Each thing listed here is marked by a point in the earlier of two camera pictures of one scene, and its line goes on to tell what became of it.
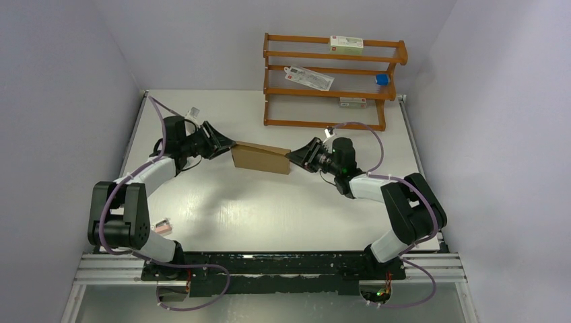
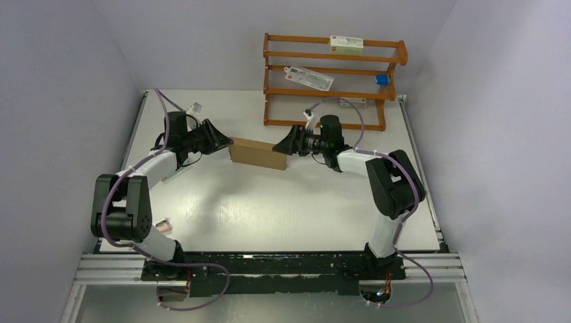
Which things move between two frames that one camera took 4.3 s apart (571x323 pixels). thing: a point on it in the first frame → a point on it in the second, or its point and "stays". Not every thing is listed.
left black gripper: [211, 150] stays
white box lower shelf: [352, 102] stays
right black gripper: [304, 156] → [293, 142]
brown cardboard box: [258, 157] stays
